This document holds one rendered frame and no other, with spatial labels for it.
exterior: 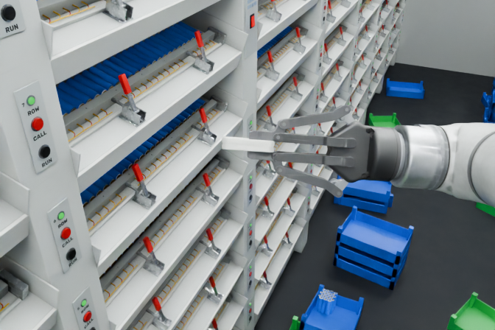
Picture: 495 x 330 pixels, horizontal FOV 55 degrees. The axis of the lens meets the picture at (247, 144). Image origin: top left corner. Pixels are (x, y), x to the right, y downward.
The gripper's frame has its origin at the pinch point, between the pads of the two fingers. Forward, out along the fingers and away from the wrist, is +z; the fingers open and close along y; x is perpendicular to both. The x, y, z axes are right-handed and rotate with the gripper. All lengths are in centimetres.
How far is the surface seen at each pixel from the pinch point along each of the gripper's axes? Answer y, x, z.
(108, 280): -33, -33, 24
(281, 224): -44, -136, -27
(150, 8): 20.8, -21.1, 17.2
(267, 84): 13, -83, -10
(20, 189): -8.1, 0.7, 29.4
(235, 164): -12, -73, -2
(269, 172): -17, -102, -16
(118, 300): -37, -32, 22
